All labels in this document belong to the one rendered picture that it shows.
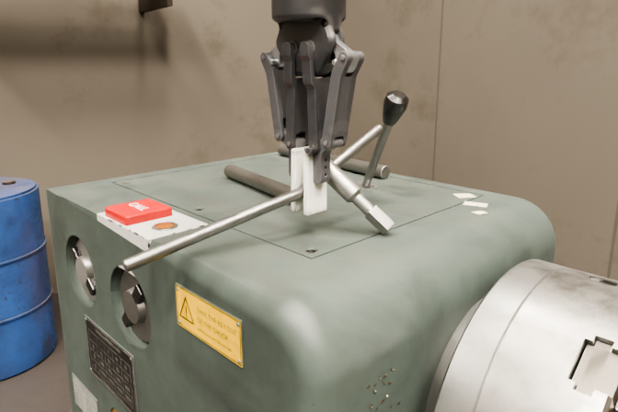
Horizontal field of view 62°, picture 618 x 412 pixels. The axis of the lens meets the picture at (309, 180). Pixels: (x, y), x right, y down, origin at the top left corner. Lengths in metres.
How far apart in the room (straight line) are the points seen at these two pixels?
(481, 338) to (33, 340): 2.56
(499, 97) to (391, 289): 2.81
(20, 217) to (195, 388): 2.17
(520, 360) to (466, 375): 0.05
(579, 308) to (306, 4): 0.37
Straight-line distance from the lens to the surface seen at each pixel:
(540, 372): 0.48
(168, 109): 3.62
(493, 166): 3.30
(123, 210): 0.66
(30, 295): 2.81
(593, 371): 0.49
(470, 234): 0.62
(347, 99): 0.52
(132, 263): 0.49
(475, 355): 0.50
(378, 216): 0.57
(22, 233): 2.70
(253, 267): 0.49
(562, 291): 0.54
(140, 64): 3.55
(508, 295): 0.53
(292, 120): 0.55
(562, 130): 3.05
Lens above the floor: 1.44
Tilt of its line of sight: 13 degrees down
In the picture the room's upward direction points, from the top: straight up
